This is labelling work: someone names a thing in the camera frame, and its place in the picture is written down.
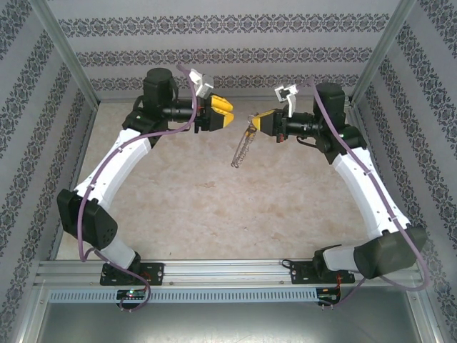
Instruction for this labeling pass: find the white slotted cable duct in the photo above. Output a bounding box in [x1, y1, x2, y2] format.
[47, 287, 319, 304]

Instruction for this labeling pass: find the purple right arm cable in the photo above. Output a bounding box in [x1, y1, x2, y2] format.
[298, 79, 429, 309]

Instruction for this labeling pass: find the aluminium mounting rail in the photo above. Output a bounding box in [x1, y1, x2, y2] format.
[34, 259, 424, 287]

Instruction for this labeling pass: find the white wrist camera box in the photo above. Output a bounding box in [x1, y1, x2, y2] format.
[273, 84, 299, 118]
[188, 68, 215, 100]

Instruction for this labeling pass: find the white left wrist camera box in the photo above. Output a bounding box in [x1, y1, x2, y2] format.
[188, 68, 215, 100]

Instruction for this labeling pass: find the aluminium frame post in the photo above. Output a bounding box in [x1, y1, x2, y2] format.
[349, 0, 418, 106]
[28, 0, 101, 106]

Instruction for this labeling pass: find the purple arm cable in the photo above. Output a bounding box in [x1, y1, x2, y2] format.
[298, 79, 429, 309]
[78, 64, 199, 310]

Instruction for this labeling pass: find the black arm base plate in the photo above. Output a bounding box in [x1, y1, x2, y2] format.
[99, 262, 166, 287]
[289, 262, 358, 286]

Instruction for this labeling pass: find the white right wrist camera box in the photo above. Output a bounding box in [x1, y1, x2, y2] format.
[273, 84, 299, 118]

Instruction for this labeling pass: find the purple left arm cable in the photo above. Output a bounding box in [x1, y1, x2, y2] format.
[78, 64, 199, 310]

